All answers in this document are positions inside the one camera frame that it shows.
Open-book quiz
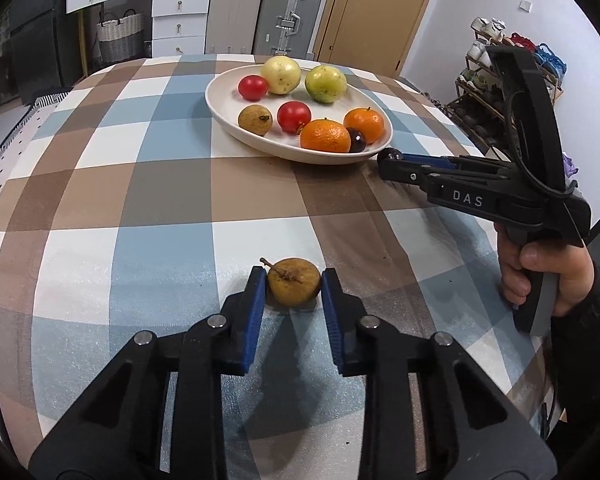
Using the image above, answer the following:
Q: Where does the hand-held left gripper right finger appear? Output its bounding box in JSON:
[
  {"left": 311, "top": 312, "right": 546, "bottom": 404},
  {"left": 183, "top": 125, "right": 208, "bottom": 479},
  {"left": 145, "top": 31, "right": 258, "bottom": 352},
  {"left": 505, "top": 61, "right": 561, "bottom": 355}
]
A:
[{"left": 321, "top": 268, "right": 558, "bottom": 480}]

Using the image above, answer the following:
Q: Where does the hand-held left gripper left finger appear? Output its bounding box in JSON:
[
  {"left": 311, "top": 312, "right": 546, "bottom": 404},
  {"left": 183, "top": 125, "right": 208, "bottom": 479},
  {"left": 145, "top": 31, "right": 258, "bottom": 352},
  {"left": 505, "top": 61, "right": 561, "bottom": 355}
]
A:
[{"left": 28, "top": 266, "right": 268, "bottom": 480}]

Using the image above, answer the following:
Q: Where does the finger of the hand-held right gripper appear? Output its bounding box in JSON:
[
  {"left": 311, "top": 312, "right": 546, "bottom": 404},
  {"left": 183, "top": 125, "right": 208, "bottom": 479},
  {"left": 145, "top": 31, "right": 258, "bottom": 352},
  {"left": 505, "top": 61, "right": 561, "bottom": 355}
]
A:
[
  {"left": 398, "top": 152, "right": 462, "bottom": 171},
  {"left": 378, "top": 157, "right": 432, "bottom": 197}
]

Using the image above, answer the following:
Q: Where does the brown longan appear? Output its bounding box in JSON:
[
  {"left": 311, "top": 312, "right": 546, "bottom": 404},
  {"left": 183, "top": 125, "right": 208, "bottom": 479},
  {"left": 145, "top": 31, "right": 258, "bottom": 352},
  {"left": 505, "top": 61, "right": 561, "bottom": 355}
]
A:
[
  {"left": 238, "top": 104, "right": 273, "bottom": 136},
  {"left": 260, "top": 257, "right": 323, "bottom": 307}
]

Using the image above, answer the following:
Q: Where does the orange mandarin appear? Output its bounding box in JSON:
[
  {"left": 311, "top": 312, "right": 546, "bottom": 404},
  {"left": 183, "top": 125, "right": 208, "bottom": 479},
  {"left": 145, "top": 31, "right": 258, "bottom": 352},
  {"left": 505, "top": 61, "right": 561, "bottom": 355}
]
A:
[
  {"left": 300, "top": 118, "right": 352, "bottom": 154},
  {"left": 343, "top": 107, "right": 385, "bottom": 144}
]

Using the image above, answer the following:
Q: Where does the green yellow passion fruit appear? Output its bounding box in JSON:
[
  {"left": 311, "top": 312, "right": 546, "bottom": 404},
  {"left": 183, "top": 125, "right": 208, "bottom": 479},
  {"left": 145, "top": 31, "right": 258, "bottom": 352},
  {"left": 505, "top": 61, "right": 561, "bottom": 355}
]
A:
[
  {"left": 305, "top": 64, "right": 348, "bottom": 104},
  {"left": 260, "top": 56, "right": 301, "bottom": 96}
]

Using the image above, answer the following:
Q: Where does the red tomato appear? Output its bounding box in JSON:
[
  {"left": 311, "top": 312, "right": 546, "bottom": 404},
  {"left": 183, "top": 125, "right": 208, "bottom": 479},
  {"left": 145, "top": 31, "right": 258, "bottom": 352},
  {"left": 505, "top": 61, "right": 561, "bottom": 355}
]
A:
[
  {"left": 277, "top": 101, "right": 312, "bottom": 134},
  {"left": 238, "top": 75, "right": 269, "bottom": 101}
]

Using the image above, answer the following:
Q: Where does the cream round plate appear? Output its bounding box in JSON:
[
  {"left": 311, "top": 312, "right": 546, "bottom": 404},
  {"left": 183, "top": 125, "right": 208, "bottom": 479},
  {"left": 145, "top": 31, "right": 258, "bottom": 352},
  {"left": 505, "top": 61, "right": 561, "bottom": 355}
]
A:
[{"left": 205, "top": 63, "right": 393, "bottom": 165}]

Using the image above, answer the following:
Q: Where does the person's right forearm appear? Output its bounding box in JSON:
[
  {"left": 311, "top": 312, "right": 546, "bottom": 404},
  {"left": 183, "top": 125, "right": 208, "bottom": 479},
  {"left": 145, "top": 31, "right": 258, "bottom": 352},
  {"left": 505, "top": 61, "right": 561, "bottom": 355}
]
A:
[{"left": 547, "top": 265, "right": 600, "bottom": 461}]

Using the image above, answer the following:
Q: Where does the person's right hand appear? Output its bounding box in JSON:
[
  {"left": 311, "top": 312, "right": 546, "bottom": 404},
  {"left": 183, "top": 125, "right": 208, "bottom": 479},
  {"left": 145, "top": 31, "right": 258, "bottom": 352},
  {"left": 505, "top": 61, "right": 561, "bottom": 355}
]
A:
[{"left": 496, "top": 225, "right": 596, "bottom": 318}]

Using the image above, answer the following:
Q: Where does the wooden shoe rack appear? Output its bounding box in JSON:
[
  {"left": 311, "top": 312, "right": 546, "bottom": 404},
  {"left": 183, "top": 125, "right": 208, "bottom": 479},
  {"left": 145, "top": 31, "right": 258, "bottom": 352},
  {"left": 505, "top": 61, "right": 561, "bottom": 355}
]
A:
[{"left": 445, "top": 55, "right": 564, "bottom": 161}]

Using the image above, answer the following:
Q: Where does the shoe rack with shoes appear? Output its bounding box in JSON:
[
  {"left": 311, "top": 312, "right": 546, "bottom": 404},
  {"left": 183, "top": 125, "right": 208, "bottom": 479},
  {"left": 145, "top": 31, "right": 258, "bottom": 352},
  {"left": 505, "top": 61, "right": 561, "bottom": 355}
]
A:
[{"left": 455, "top": 16, "right": 569, "bottom": 126}]

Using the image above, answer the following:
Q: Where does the wooden door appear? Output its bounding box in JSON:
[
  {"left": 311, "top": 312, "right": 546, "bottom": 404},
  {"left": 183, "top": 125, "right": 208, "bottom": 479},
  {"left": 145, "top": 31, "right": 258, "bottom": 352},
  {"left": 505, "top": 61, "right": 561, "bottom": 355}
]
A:
[{"left": 312, "top": 0, "right": 443, "bottom": 78}]

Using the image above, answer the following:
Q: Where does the grey suitcase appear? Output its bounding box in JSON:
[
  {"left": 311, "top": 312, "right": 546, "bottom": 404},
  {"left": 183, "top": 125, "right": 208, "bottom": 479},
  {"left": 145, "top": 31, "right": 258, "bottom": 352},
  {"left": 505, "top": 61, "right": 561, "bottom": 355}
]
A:
[{"left": 252, "top": 0, "right": 326, "bottom": 58}]

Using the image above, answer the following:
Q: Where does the beige suitcase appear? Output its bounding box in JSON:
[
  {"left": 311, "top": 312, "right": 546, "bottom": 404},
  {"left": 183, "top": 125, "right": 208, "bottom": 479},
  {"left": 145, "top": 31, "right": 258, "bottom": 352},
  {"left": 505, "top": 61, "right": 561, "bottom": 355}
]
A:
[{"left": 204, "top": 0, "right": 268, "bottom": 56}]

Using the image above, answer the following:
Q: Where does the white drawer cabinet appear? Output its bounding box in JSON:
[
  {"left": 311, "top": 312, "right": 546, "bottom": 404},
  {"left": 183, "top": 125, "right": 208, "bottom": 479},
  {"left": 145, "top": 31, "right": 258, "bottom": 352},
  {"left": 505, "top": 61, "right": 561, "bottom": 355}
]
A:
[{"left": 65, "top": 0, "right": 213, "bottom": 59}]

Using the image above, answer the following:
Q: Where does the striped mat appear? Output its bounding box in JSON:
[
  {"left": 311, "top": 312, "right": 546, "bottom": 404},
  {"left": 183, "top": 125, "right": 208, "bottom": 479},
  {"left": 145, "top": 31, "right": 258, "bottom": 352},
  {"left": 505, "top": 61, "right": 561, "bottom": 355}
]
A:
[{"left": 30, "top": 91, "right": 71, "bottom": 109}]

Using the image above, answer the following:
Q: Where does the wicker basket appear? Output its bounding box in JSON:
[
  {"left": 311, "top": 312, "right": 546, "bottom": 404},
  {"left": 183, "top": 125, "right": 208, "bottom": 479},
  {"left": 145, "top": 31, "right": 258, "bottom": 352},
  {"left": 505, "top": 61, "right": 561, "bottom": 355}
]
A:
[{"left": 96, "top": 10, "right": 145, "bottom": 65}]

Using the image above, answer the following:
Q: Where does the yellow pole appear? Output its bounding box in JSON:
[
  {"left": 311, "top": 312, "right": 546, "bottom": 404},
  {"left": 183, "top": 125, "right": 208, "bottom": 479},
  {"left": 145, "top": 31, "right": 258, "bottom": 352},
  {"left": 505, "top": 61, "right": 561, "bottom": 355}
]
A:
[{"left": 78, "top": 10, "right": 89, "bottom": 78}]

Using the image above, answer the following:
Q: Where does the dark glass cabinet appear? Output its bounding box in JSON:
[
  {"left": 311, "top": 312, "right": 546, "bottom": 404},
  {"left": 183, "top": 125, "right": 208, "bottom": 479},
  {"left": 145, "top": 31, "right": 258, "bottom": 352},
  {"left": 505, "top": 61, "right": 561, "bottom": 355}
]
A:
[{"left": 0, "top": 0, "right": 88, "bottom": 117}]

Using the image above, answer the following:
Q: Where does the black cable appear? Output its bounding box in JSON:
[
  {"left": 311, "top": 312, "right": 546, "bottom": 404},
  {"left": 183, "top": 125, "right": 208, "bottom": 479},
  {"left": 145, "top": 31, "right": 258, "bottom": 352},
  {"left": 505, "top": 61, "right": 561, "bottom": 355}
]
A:
[{"left": 504, "top": 94, "right": 579, "bottom": 197}]

